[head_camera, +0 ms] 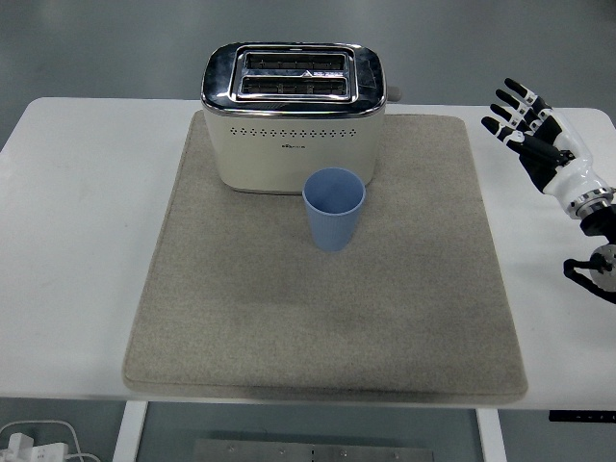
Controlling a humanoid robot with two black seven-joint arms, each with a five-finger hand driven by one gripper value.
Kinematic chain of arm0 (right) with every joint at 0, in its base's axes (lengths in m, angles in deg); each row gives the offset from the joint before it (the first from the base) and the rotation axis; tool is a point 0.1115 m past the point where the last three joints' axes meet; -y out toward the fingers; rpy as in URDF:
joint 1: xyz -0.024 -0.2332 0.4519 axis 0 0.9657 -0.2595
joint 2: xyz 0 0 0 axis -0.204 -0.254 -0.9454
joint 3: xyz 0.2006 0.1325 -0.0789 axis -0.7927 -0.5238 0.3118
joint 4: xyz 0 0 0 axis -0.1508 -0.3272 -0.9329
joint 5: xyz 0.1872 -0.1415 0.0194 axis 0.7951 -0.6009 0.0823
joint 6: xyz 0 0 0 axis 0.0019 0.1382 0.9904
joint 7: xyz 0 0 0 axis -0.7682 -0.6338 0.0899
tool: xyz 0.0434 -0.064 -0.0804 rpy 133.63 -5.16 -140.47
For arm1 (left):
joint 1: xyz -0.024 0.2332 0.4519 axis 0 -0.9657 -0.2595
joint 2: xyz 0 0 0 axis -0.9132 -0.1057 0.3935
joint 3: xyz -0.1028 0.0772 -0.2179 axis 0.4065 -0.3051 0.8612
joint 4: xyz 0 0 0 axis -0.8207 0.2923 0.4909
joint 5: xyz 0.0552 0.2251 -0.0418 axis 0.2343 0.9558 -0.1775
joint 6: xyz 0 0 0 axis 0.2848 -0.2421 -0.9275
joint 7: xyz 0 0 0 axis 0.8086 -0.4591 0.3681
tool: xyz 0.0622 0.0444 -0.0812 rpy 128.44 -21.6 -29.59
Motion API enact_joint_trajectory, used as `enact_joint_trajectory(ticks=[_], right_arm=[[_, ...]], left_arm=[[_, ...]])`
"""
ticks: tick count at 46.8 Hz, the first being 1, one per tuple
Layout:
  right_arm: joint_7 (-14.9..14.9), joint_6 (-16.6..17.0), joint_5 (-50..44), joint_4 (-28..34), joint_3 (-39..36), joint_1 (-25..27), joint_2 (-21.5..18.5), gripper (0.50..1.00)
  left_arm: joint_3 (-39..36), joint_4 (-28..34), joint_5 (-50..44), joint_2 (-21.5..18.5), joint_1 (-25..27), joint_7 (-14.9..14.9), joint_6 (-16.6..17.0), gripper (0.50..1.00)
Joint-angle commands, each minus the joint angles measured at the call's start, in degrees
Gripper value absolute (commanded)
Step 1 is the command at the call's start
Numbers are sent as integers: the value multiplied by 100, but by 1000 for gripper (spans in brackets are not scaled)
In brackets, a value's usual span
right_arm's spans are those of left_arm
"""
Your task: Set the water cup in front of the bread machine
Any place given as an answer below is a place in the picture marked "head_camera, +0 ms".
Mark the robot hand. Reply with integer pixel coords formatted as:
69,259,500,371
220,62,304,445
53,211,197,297
480,77,605,206

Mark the blue ribbed plastic cup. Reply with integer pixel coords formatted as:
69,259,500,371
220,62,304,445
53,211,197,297
301,167,367,253

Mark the black table control panel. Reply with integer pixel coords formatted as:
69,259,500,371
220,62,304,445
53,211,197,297
549,410,616,424

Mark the white table leg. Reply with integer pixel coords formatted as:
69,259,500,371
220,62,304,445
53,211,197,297
475,408,507,462
111,399,150,462

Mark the cream and chrome toaster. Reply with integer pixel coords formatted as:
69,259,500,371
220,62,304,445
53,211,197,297
200,41,402,196

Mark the beige fabric mat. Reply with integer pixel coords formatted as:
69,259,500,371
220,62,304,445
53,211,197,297
122,110,529,404

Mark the grey metal plate with screws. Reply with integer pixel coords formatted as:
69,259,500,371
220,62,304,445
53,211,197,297
192,438,437,462

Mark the white power strip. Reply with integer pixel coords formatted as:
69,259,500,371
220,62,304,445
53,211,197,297
0,431,68,462

